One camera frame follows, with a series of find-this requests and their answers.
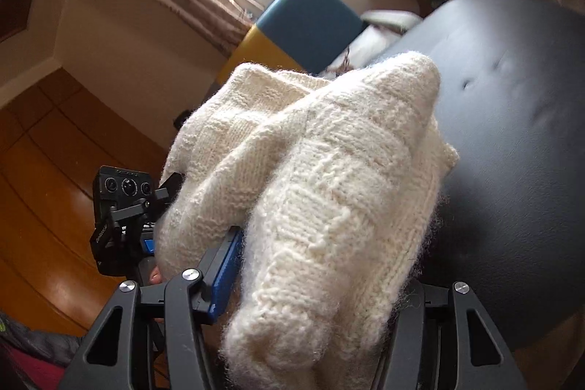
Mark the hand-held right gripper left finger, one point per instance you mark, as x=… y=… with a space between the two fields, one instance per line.
x=226 y=266

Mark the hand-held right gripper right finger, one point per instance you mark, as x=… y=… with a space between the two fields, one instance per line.
x=413 y=339

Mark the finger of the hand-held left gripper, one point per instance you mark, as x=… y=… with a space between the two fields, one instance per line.
x=149 y=244
x=170 y=191

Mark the cream knit sweater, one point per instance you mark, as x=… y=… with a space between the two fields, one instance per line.
x=320 y=189

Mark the person's left hand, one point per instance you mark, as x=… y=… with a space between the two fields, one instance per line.
x=155 y=275

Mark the grey yellow blue sofa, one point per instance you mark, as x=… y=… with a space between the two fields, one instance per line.
x=311 y=20

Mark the black padded table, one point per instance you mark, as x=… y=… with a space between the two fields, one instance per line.
x=525 y=120

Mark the white deer print pillow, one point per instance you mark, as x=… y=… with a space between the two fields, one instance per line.
x=370 y=45

